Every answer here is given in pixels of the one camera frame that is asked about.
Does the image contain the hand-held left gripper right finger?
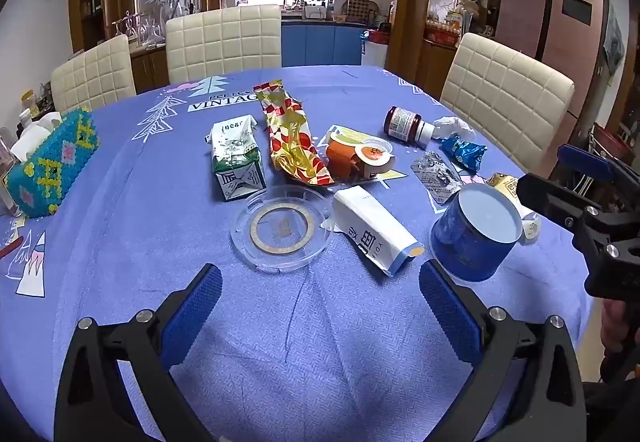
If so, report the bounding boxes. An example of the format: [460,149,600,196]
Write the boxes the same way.
[419,259,586,442]

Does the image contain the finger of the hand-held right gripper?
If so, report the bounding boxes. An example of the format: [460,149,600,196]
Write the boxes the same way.
[516,173,640,297]
[557,144,640,203]

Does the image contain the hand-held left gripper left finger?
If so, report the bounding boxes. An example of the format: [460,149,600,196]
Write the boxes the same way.
[54,263,223,442]

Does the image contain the yellow white packet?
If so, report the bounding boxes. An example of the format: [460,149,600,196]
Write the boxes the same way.
[485,173,542,246]

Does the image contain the blue cylindrical can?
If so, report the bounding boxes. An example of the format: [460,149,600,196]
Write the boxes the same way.
[430,183,523,283]

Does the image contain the blue snack packet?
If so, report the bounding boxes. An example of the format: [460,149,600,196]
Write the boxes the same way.
[440,133,488,173]

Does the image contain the silver blister pack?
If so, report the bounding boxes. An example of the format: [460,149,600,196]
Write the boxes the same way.
[410,151,463,207]

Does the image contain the white blue carton box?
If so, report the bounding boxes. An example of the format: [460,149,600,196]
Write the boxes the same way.
[331,186,425,277]

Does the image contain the white tissue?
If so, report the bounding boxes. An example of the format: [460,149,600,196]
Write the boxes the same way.
[432,116,473,141]

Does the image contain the clear round plastic lid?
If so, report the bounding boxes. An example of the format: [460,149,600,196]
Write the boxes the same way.
[230,185,335,273]

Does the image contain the brown medicine bottle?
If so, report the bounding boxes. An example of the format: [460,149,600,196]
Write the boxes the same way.
[383,106,436,147]

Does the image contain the green white drink carton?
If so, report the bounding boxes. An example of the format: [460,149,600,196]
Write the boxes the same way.
[205,114,267,203]

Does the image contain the orange paper snack cup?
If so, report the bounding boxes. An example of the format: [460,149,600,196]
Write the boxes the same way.
[320,124,397,183]

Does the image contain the red gold foil wrapper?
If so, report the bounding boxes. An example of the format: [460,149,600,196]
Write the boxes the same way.
[254,79,335,186]

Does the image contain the person's right hand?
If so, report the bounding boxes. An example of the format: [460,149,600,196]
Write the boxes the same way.
[600,297,640,382]

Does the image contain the blue printed tablecloth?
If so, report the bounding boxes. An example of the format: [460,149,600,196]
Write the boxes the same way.
[0,64,598,442]

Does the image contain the cream quilted dining chair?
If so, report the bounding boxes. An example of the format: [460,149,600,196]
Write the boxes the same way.
[165,4,282,85]
[440,32,576,179]
[50,34,137,115]

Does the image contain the dark hanging poster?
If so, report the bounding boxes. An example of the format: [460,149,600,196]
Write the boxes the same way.
[602,2,627,75]

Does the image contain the copper refrigerator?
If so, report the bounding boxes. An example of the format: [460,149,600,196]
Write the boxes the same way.
[492,0,608,120]

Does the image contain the wooden display cabinet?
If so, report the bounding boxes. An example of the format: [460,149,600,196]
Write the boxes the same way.
[417,0,511,93]

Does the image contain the red egg crate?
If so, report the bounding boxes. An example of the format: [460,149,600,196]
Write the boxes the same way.
[424,28,460,47]

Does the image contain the beaded blue tissue box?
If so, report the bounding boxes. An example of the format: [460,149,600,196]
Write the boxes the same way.
[5,108,101,219]

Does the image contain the wooden cabinet with etched glass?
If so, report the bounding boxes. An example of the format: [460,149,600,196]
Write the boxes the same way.
[70,0,223,90]

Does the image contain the blue kitchen cabinets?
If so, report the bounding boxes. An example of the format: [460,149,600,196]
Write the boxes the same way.
[281,19,370,68]

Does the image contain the row of hanging wine glasses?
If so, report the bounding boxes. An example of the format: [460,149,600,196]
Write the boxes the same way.
[111,10,166,46]

